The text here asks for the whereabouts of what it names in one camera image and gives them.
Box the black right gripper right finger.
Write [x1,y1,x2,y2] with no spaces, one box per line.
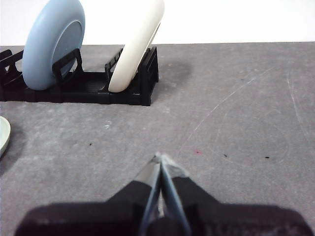
[159,156,311,236]

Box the beige plate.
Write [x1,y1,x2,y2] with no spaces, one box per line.
[107,0,165,93]

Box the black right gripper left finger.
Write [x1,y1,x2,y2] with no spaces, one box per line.
[14,152,162,236]

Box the blue plate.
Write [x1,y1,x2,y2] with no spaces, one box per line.
[21,0,86,91]

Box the green plate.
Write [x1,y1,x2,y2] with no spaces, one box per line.
[0,116,12,158]

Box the black plate rack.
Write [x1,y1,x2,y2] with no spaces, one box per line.
[0,45,159,107]

